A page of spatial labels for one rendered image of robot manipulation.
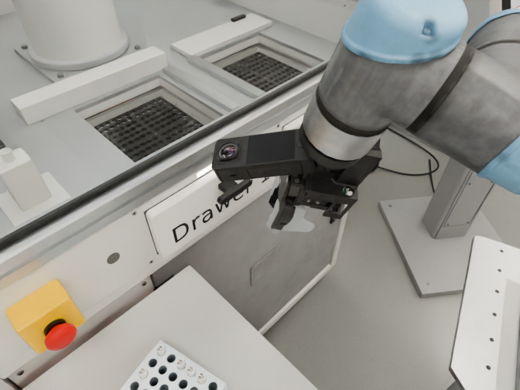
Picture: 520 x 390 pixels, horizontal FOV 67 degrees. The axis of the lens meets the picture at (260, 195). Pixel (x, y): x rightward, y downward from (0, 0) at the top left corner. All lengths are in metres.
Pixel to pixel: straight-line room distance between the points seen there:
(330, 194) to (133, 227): 0.33
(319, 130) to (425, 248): 1.48
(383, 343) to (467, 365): 0.85
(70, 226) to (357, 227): 1.45
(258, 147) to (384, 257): 1.39
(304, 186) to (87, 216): 0.30
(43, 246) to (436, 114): 0.48
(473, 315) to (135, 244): 0.58
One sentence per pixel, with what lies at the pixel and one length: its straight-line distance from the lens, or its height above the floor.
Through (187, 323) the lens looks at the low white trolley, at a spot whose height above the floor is 0.76.
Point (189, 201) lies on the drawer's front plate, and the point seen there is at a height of 0.91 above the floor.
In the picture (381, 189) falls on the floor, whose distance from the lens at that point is 2.05.
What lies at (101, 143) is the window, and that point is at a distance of 0.55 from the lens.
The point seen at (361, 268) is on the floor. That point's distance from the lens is 1.71.
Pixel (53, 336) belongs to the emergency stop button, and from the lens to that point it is 0.60.
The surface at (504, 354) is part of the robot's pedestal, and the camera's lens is 0.77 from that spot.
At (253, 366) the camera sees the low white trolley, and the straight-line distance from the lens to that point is 0.66.
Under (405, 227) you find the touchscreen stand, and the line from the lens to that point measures 1.86.
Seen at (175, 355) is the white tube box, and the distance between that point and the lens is 0.64.
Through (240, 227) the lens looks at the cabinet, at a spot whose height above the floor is 0.70.
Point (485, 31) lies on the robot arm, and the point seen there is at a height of 1.22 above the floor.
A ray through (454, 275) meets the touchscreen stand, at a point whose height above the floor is 0.03.
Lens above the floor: 1.38
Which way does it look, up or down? 46 degrees down
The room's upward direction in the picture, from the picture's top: straight up
